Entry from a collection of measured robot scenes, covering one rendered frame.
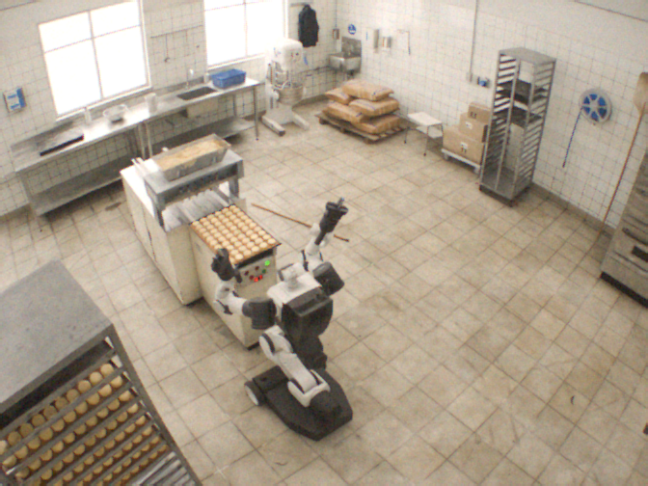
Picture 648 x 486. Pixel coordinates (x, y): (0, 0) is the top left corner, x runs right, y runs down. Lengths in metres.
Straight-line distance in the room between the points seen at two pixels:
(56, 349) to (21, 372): 0.14
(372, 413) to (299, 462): 0.64
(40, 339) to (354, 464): 2.17
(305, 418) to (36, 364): 2.00
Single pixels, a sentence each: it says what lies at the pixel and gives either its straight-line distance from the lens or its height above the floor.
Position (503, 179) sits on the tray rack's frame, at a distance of 5.75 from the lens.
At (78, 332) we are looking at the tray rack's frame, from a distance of 1.41.
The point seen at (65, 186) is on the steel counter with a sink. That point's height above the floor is 0.23.
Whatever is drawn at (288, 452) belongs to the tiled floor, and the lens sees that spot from 3.05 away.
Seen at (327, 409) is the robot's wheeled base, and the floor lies 0.34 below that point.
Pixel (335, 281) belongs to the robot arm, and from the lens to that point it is 2.49.
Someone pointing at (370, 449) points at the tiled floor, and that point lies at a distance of 3.07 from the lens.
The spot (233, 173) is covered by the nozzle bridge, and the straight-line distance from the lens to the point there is 3.55.
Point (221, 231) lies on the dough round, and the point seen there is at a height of 0.90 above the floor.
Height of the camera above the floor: 2.75
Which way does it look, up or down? 38 degrees down
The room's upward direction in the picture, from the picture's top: straight up
